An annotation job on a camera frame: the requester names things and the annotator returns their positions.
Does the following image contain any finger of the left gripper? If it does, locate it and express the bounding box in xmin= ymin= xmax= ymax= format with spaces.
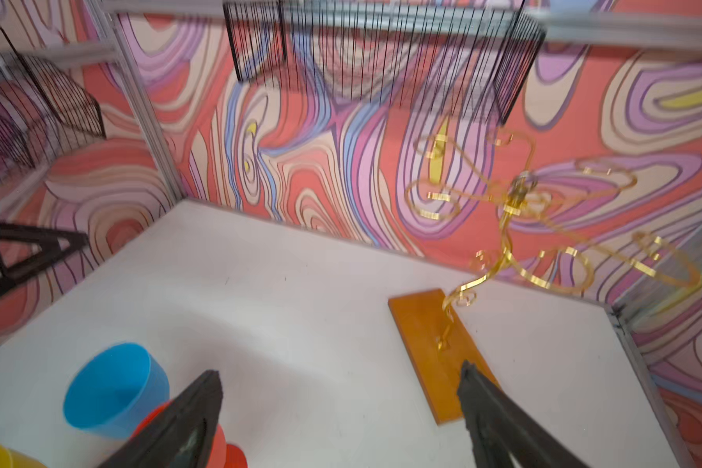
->
xmin=0 ymin=222 xmax=89 ymax=298

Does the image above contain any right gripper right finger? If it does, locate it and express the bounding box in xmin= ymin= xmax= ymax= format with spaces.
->
xmin=457 ymin=361 xmax=586 ymax=468

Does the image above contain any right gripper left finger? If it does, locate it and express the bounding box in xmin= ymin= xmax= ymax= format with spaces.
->
xmin=101 ymin=370 xmax=223 ymax=468

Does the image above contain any red wine glass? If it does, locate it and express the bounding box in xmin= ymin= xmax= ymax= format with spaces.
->
xmin=133 ymin=402 xmax=249 ymax=468

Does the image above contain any blue wine glass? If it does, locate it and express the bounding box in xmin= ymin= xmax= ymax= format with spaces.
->
xmin=62 ymin=342 xmax=170 ymax=440

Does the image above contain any yellow wine glass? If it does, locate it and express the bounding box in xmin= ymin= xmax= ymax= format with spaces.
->
xmin=0 ymin=445 xmax=46 ymax=468

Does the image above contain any orange wooden rack base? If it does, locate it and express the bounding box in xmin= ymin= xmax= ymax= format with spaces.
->
xmin=388 ymin=290 xmax=498 ymax=425

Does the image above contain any black wire basket left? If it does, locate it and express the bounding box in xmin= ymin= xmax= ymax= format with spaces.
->
xmin=0 ymin=27 xmax=107 ymax=186

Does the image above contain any black wire basket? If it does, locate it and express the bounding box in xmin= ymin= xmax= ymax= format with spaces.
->
xmin=222 ymin=1 xmax=546 ymax=125
xmin=0 ymin=27 xmax=107 ymax=186

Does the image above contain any gold wire glass rack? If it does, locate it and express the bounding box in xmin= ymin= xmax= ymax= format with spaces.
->
xmin=404 ymin=129 xmax=702 ymax=351

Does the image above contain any black wire basket back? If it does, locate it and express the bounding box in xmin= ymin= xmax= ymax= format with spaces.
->
xmin=222 ymin=1 xmax=546 ymax=125

